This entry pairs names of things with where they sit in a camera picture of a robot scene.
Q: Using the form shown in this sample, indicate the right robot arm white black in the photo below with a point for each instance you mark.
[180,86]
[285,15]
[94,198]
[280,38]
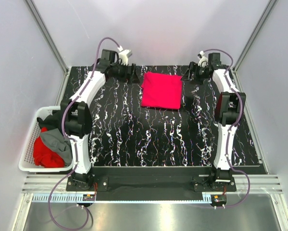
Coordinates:
[228,113]

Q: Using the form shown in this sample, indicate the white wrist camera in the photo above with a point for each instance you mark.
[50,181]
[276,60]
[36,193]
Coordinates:
[124,55]
[203,60]

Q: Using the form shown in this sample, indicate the red t shirt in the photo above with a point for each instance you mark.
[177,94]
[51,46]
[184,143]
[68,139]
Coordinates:
[45,157]

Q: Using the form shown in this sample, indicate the left small connector board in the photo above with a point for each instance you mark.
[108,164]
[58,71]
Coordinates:
[89,197]

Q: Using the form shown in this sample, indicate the white plastic laundry basket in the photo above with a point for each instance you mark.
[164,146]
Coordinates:
[26,162]

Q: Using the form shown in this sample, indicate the black t shirt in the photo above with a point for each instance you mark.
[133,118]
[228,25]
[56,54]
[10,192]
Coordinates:
[51,122]

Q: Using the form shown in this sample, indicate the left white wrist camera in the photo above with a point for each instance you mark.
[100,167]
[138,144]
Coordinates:
[124,55]

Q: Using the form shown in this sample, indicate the right aluminium frame post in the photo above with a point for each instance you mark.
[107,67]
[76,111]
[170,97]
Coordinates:
[256,31]

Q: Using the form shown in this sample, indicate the aluminium rail profile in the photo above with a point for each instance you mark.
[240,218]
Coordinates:
[40,183]

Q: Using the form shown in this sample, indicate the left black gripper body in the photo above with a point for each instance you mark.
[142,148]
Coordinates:
[120,71]

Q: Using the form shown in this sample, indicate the grey t shirt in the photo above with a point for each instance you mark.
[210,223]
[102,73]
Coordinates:
[56,142]

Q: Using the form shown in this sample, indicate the pink t shirt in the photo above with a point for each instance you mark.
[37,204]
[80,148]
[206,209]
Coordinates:
[161,91]

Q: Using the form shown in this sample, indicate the white slotted cable duct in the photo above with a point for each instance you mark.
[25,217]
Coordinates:
[197,198]

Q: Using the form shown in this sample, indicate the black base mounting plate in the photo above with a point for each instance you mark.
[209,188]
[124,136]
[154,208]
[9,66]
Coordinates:
[130,171]

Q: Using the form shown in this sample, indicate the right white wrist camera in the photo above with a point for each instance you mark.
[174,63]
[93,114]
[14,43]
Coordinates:
[203,60]

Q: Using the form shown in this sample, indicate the left aluminium frame post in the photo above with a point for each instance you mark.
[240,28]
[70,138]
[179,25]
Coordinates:
[46,35]

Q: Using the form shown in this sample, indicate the small connector board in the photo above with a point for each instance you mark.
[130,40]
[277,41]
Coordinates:
[219,198]
[89,197]

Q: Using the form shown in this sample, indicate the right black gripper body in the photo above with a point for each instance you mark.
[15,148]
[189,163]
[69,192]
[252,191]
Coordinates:
[199,72]

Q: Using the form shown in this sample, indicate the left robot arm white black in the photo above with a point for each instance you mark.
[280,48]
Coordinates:
[77,120]

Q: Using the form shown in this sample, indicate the aluminium frame post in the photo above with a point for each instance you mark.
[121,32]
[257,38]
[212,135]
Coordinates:
[46,35]
[256,31]

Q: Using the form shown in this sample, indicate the right small connector board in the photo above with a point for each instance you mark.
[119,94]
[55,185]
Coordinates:
[219,198]

